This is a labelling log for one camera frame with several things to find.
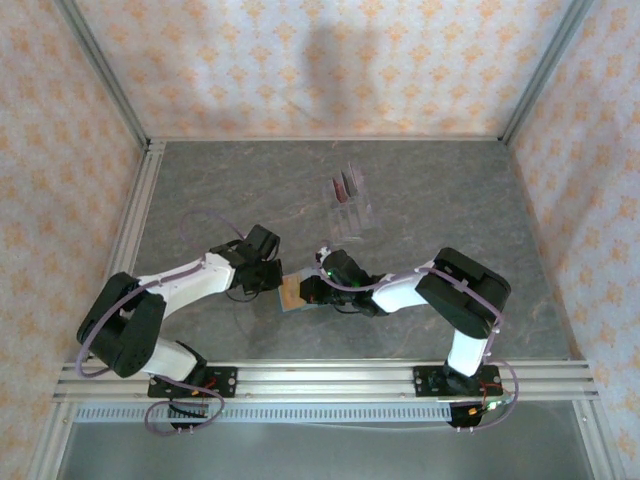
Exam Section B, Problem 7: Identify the gold credit card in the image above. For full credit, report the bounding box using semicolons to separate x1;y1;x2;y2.
278;277;310;313

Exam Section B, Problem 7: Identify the blue card holder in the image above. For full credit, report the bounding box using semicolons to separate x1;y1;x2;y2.
276;268;331;315

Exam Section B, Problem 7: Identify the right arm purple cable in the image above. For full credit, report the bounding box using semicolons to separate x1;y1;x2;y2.
313;243;521;435

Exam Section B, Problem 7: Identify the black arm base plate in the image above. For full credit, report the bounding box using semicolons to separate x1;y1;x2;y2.
147;365;238;400
413;364;502;399

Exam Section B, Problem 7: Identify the right thin black camera cable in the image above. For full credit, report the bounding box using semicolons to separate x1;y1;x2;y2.
334;299;389;319

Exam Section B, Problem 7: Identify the thin aluminium edge rail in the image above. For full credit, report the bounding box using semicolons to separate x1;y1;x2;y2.
147;133;510;144

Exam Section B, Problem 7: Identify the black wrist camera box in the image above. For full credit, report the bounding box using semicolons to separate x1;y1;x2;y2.
315;248;374;290
241;224;283;262

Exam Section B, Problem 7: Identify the black controller board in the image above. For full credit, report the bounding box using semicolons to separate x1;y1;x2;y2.
167;401;211;434
447;399;516;434

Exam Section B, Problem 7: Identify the grey slotted cable duct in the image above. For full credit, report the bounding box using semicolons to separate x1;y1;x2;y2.
72;402;454;425

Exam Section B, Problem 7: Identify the left black wrist camera box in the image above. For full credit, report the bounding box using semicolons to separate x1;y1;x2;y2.
241;224;283;262

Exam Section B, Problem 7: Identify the wide aluminium edge rail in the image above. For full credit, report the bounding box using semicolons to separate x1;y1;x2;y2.
85;139;167;362

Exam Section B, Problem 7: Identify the left thin black camera cable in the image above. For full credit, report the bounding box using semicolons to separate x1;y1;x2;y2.
224;287;261;304

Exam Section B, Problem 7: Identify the right black wrist camera box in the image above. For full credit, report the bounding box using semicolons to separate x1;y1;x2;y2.
315;248;374;290

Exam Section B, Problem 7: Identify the aluminium frame leg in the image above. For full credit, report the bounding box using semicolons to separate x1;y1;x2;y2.
572;399;629;480
27;399;76;480

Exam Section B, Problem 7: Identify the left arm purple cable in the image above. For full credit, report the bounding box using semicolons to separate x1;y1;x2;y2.
74;210;251;436

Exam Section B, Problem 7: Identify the clear acrylic card stand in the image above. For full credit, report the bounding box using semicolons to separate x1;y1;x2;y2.
322;159;382;243

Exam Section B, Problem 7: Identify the grey metal sheet panel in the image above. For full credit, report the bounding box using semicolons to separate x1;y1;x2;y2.
57;422;594;480

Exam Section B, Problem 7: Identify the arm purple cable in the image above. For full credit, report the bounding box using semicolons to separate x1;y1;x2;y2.
313;243;521;435
74;210;251;436

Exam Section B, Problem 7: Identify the thin black camera cable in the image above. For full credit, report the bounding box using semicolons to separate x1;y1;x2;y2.
224;287;261;304
334;299;389;319

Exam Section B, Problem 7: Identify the aluminium frame post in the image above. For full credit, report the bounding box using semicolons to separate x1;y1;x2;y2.
52;0;153;147
498;0;597;146

